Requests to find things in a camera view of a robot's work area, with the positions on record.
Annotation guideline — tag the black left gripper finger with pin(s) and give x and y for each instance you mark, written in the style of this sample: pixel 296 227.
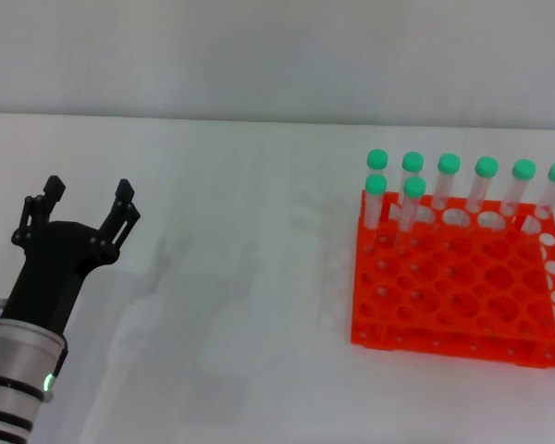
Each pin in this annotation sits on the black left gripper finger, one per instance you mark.
pixel 54 186
pixel 126 203

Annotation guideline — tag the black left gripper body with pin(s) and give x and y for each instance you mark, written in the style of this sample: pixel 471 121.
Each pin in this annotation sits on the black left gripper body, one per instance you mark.
pixel 55 259

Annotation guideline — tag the orange plastic test tube rack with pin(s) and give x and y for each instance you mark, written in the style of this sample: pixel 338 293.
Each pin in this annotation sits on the orange plastic test tube rack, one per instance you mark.
pixel 458 282

